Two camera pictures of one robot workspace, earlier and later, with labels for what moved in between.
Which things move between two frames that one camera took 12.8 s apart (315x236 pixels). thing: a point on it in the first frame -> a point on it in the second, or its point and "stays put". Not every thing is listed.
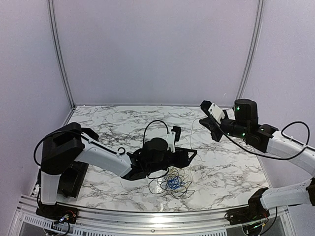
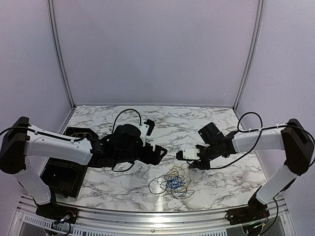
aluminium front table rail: [25, 221] stays put
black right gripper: [211, 126] -> [195, 164]
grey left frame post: [50, 4] stays put
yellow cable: [177, 184] stays put
